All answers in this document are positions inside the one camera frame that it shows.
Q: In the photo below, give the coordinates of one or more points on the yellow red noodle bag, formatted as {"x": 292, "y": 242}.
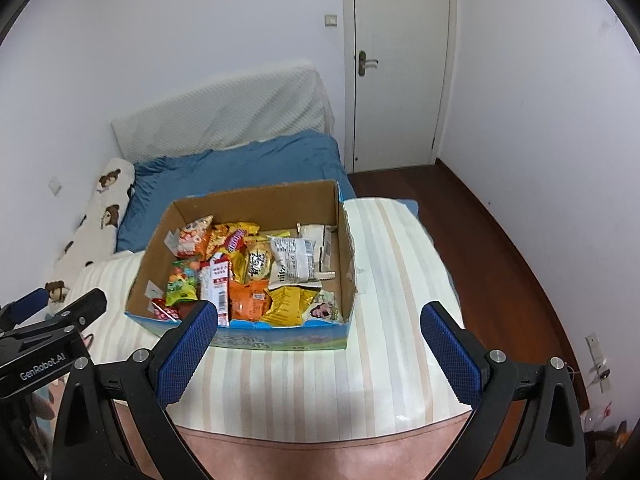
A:
{"x": 228, "y": 243}

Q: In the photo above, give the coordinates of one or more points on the bear print long pillow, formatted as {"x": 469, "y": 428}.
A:
{"x": 95, "y": 237}

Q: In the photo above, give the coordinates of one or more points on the yellow crinkled snack bag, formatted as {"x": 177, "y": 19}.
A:
{"x": 287, "y": 306}

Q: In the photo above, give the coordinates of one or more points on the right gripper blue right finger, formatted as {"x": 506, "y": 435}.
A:
{"x": 458, "y": 353}

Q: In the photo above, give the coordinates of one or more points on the striped cream pink blanket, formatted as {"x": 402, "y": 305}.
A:
{"x": 379, "y": 409}

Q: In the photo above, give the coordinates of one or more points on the white wafer snack pack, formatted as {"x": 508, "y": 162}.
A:
{"x": 320, "y": 236}

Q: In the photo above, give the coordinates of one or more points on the orange snack bag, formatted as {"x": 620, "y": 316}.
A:
{"x": 250, "y": 301}

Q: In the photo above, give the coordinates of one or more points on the cardboard milk box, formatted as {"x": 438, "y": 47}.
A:
{"x": 277, "y": 210}

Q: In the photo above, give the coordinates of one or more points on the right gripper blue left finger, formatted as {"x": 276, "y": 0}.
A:
{"x": 180, "y": 350}

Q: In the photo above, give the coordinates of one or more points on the grey padded headboard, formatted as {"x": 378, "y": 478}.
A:
{"x": 228, "y": 111}

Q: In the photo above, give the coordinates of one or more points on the blue pillow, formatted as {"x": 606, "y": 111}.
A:
{"x": 303, "y": 157}

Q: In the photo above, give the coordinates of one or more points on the white door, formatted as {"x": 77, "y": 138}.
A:
{"x": 395, "y": 115}

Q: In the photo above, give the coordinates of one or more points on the wall power strip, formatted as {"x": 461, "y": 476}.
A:
{"x": 600, "y": 370}

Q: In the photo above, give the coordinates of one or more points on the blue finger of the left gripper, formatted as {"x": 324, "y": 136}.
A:
{"x": 18, "y": 311}
{"x": 81, "y": 313}

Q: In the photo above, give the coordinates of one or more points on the yellow biscuit bag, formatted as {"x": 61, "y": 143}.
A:
{"x": 259, "y": 260}

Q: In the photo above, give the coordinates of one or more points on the orange cartoon chips bag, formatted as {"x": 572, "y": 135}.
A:
{"x": 194, "y": 238}

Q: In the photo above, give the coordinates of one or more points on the wall light switch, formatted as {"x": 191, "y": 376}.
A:
{"x": 330, "y": 20}

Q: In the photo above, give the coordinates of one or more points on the door handle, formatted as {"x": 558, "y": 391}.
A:
{"x": 365, "y": 63}

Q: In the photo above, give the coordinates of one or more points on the wall socket left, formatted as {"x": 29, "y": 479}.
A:
{"x": 55, "y": 186}

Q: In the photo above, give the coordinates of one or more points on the colourful candy bag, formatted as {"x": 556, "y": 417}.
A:
{"x": 183, "y": 282}

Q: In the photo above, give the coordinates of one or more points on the red white snack bar pack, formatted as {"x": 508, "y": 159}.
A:
{"x": 214, "y": 287}

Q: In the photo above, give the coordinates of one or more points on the grey white snack packet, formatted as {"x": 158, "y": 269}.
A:
{"x": 293, "y": 263}

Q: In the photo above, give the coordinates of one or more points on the small red snack packet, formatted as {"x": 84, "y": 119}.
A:
{"x": 175, "y": 312}

